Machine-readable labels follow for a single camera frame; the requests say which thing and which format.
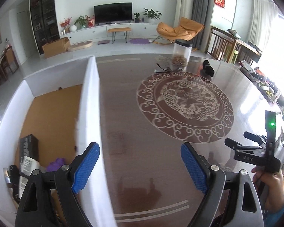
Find white lotion tube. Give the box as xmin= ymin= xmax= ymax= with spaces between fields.
xmin=19 ymin=156 xmax=40 ymax=199

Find black cardboard product box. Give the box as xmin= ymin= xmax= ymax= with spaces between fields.
xmin=19 ymin=134 xmax=39 ymax=166

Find black fuzzy sock bundle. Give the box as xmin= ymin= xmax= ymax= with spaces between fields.
xmin=203 ymin=60 xmax=215 ymax=77

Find gold cream tube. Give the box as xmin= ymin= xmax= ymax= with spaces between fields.
xmin=3 ymin=168 xmax=12 ymax=187

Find person's right hand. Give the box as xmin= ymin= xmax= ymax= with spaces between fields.
xmin=251 ymin=166 xmax=284 ymax=213

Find white storage box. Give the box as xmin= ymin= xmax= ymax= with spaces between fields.
xmin=0 ymin=55 xmax=116 ymax=227

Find wooden railing bench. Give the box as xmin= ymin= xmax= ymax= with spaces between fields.
xmin=206 ymin=26 xmax=262 ymax=65

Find clear jar black lid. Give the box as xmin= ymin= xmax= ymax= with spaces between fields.
xmin=172 ymin=39 xmax=192 ymax=67

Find cardboard box on floor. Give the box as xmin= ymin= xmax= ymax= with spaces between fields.
xmin=42 ymin=37 xmax=71 ymax=58

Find white tv console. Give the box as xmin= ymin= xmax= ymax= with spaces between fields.
xmin=60 ymin=23 xmax=158 ymax=45

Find orange lounge chair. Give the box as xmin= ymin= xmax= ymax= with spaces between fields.
xmin=152 ymin=17 xmax=205 ymax=43

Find red flowers in vase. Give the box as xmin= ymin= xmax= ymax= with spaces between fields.
xmin=59 ymin=17 xmax=72 ymax=33

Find wooden bench stool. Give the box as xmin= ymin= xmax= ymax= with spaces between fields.
xmin=107 ymin=27 xmax=131 ymax=43

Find flat screen television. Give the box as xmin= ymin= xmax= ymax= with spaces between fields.
xmin=94 ymin=3 xmax=132 ymax=24

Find green potted plant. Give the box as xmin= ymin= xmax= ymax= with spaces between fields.
xmin=144 ymin=8 xmax=162 ymax=24

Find grey curtain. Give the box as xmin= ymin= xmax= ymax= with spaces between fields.
xmin=191 ymin=0 xmax=214 ymax=52

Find black display cabinet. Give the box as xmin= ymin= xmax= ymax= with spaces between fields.
xmin=29 ymin=0 xmax=59 ymax=55

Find standing air conditioner cover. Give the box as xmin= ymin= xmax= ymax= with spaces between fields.
xmin=173 ymin=0 xmax=194 ymax=27

